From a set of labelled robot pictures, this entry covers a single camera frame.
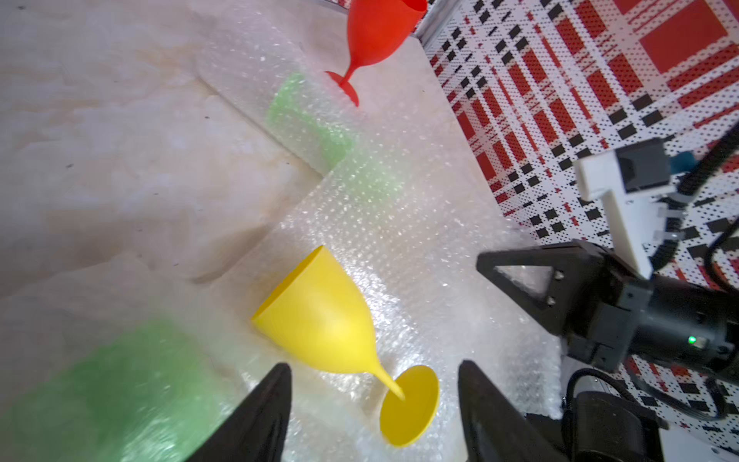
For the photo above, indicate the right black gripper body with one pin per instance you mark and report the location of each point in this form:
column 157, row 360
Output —
column 663, row 320

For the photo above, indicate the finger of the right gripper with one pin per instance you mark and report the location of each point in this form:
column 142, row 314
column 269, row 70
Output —
column 553, row 284

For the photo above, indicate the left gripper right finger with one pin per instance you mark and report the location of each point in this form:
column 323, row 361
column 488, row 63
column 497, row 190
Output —
column 494, row 430

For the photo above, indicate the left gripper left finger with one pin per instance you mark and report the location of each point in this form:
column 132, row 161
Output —
column 257, row 428

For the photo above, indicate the yellow plastic wine glass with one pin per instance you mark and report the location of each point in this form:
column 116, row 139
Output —
column 318, row 315

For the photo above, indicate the red plastic wine glass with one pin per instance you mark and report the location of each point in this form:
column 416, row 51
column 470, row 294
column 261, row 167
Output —
column 376, row 29

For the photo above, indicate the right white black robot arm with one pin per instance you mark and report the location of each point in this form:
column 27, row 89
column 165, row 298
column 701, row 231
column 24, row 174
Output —
column 603, row 420

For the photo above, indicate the wrapped green glass bundle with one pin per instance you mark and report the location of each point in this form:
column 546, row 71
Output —
column 109, row 363

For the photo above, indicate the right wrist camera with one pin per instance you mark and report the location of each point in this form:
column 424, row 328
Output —
column 634, row 184

